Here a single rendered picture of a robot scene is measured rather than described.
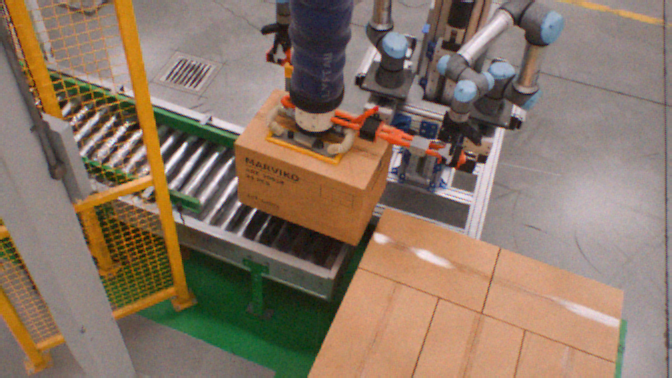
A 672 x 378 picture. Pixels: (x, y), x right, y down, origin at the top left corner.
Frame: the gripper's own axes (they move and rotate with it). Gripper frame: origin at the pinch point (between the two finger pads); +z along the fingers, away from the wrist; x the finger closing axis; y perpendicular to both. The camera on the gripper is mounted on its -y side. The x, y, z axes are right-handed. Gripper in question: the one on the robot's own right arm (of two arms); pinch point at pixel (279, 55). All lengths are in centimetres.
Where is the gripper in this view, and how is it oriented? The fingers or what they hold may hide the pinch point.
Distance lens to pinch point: 304.0
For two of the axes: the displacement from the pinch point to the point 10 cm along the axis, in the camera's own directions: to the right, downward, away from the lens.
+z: -0.8, 6.3, 7.7
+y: 9.2, 3.5, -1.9
